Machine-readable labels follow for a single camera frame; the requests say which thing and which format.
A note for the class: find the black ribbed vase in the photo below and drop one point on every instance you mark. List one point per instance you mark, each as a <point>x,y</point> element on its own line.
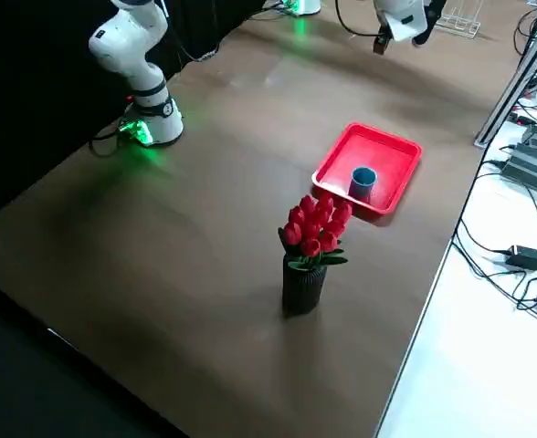
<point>304,292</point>

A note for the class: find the black power adapter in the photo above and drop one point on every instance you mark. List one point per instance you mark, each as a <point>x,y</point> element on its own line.
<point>526,256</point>

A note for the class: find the aluminium profile post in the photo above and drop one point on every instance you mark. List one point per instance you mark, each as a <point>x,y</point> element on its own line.
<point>515,77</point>

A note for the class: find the red tulip bouquet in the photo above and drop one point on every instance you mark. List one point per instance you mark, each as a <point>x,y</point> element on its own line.
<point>316,223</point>

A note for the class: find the blue cup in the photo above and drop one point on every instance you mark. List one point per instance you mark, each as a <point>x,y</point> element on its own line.
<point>363,184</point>

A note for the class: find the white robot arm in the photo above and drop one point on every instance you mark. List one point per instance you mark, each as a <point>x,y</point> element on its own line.
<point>150,91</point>

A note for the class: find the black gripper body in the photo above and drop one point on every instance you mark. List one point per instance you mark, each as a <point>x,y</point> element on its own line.
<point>421,35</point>

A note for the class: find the red plastic tray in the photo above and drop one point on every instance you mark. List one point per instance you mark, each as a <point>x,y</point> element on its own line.
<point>387,150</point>

